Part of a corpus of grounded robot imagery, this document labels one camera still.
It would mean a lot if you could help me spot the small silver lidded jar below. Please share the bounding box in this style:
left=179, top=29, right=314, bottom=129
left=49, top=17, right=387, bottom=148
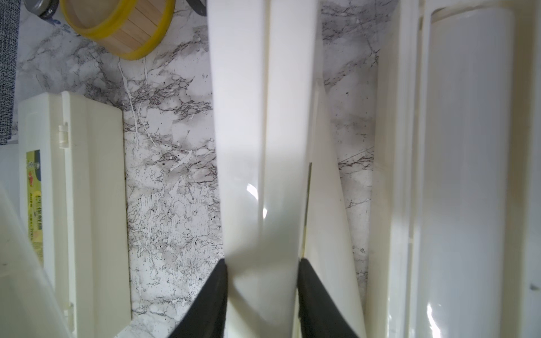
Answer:
left=23, top=0, right=59, bottom=20

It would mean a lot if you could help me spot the white plastic wrap roll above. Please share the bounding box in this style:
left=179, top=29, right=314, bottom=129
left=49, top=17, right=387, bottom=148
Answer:
left=1, top=144, right=71, bottom=337
left=415, top=7, right=514, bottom=337

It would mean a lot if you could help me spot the black cup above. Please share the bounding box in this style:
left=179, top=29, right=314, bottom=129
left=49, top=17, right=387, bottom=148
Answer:
left=186, top=0, right=207, bottom=17

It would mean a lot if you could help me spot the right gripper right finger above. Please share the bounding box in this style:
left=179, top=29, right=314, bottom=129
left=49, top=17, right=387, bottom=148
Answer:
left=297, top=259, right=358, bottom=337

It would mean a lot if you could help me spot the yellow bowl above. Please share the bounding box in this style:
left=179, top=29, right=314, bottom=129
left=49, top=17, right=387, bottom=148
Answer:
left=59, top=0, right=176, bottom=61

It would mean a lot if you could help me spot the white wrap dispenser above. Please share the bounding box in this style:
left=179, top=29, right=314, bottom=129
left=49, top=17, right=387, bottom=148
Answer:
left=18, top=92, right=132, bottom=337
left=365, top=1, right=540, bottom=337
left=207, top=1, right=366, bottom=337

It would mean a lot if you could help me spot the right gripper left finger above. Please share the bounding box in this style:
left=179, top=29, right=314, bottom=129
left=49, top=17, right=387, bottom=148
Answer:
left=169, top=259, right=228, bottom=338

